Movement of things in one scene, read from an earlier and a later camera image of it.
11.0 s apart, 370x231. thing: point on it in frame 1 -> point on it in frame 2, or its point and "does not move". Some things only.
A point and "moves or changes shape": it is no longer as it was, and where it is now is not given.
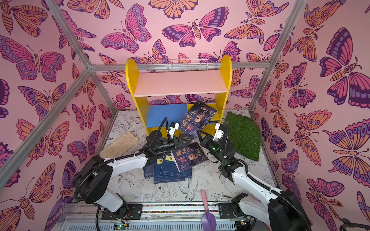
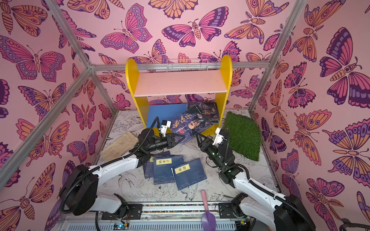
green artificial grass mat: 244,134 does not move
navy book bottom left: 149,171 does not move
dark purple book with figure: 196,119 moves or changes shape
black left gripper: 175,141 -> 169,137
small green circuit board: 121,226 does not move
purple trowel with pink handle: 208,219 does not move
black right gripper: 209,140 does not move
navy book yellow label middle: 159,177 does not move
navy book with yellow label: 168,166 -> 188,173
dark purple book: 188,156 -> 191,123
